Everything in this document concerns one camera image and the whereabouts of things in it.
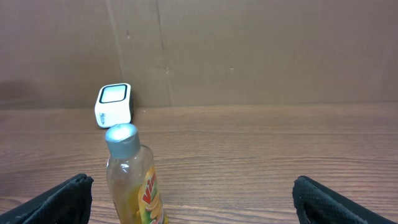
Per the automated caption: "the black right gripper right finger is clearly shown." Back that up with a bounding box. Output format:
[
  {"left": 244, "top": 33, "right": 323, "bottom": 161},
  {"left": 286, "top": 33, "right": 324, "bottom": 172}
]
[{"left": 292, "top": 175, "right": 396, "bottom": 224}]

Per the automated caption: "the yellow liquid bottle silver cap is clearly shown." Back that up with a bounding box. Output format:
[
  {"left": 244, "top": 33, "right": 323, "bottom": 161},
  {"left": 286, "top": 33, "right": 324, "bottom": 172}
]
[{"left": 104, "top": 123, "right": 169, "bottom": 224}]

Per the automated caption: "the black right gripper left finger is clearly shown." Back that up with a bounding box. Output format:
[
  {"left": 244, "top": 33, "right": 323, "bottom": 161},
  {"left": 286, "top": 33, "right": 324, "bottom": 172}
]
[{"left": 1, "top": 174, "right": 94, "bottom": 224}]

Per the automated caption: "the white barcode scanner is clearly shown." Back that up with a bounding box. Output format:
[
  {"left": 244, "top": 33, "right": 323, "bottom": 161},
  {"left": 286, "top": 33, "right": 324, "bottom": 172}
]
[{"left": 94, "top": 83, "right": 133, "bottom": 128}]

